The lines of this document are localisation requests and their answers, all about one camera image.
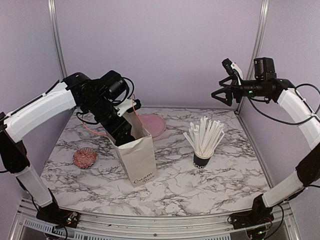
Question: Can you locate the left aluminium frame post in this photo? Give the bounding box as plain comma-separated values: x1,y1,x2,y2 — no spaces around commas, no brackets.
47,0,68,79

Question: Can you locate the aluminium frame post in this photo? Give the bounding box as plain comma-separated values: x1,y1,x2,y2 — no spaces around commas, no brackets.
236,0,271,113
47,0,68,79

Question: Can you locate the black cup holding straws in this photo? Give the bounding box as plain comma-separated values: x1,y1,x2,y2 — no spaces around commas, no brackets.
193,152,211,169

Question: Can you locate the pink round plate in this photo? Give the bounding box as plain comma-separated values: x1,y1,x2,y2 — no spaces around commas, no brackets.
139,114,166,138

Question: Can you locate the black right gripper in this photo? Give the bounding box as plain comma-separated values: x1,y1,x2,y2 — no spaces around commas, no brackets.
211,75,269,106

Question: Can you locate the white paper takeout bag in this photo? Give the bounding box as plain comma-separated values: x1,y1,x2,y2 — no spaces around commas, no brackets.
76,93,158,190

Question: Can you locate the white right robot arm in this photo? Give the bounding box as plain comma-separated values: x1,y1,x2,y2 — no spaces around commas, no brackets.
211,57,320,224

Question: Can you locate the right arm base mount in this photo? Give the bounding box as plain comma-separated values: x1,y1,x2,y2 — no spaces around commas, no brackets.
227,210,275,230

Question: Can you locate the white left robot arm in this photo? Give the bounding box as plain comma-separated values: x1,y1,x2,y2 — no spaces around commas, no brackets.
0,70,136,223

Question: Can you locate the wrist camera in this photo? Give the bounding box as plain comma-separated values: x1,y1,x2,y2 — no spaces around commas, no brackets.
114,97,142,117
222,58,243,86

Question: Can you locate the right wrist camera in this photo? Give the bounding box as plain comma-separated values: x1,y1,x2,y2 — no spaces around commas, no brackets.
222,58,243,86

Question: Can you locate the aluminium front rail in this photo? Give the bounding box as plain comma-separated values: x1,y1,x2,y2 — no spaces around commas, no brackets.
9,207,301,240

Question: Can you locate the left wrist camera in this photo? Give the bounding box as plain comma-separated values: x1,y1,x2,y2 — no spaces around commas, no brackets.
114,97,142,117

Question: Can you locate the right aluminium frame post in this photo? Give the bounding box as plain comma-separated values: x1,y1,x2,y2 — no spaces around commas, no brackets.
236,0,271,113

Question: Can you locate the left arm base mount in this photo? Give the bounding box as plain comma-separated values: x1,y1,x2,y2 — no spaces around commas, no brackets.
36,189,81,229

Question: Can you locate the bundle of white wrapped straws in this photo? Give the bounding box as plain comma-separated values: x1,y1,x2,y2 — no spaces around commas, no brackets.
183,116,225,159

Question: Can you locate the red patterned small bowl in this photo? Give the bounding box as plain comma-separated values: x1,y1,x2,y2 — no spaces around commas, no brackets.
72,147,97,169

